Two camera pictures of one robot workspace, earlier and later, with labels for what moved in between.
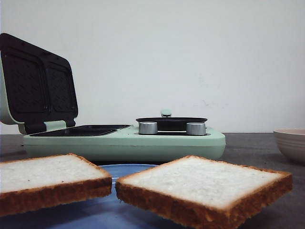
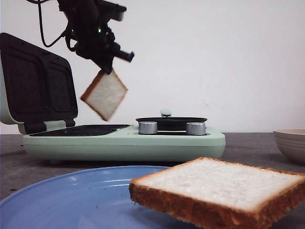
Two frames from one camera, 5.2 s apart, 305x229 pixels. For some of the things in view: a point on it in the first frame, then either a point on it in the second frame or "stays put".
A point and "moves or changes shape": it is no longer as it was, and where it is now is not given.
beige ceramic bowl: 291,143 stays put
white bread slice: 34,183 → 105,93
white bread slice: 201,193 moves or changes shape
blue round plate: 108,213 stays put
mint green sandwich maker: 120,143 stays put
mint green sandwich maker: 37,84 stays put
